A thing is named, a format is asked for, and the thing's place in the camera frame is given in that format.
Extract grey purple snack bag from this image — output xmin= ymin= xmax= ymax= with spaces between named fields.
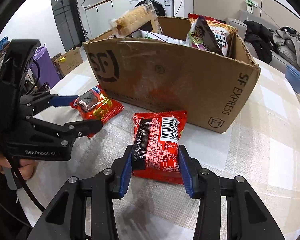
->
xmin=186 ymin=16 xmax=223 ymax=55

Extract black jacket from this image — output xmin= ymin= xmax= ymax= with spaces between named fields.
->
xmin=243 ymin=20 xmax=273 ymax=63

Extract small floor cardboard box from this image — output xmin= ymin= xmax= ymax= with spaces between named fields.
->
xmin=53 ymin=47 xmax=83 ymax=77

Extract white power strip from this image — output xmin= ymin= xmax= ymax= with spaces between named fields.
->
xmin=245 ymin=0 xmax=258 ymax=14

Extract red black snack pack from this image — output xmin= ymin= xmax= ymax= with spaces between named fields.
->
xmin=132 ymin=111 xmax=187 ymax=184

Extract blue stacked bowls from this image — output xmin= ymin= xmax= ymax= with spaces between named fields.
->
xmin=285 ymin=64 xmax=300 ymax=94

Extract orange noodle snack bag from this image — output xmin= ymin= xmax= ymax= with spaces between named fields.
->
xmin=189 ymin=14 xmax=237 ymax=56

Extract SF cardboard box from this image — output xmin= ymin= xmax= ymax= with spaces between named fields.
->
xmin=83 ymin=31 xmax=261 ymax=133

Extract small red snack pack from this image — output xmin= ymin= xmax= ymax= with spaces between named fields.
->
xmin=70 ymin=85 xmax=124 ymax=124

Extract grey sofa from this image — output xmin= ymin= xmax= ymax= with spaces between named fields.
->
xmin=226 ymin=10 xmax=300 ymax=74

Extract grey clothes pile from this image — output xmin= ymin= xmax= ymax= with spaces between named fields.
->
xmin=273 ymin=27 xmax=300 ymax=71

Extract clear cracker pack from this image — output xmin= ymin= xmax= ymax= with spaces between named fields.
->
xmin=110 ymin=0 xmax=162 ymax=37

